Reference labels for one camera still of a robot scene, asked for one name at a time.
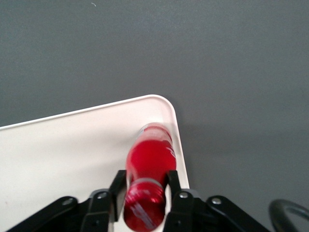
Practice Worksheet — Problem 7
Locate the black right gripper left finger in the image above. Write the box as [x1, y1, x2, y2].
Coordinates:
[82, 169, 127, 232]

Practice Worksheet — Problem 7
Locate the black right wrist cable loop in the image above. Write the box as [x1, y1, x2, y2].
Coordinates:
[268, 198, 309, 232]

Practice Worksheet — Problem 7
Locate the red coke bottle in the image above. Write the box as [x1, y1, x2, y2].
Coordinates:
[123, 122, 178, 231]

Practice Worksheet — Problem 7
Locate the beige plastic tray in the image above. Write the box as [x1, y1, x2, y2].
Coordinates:
[0, 94, 190, 232]

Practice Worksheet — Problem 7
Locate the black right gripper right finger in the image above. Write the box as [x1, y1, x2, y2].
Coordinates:
[163, 170, 201, 232]

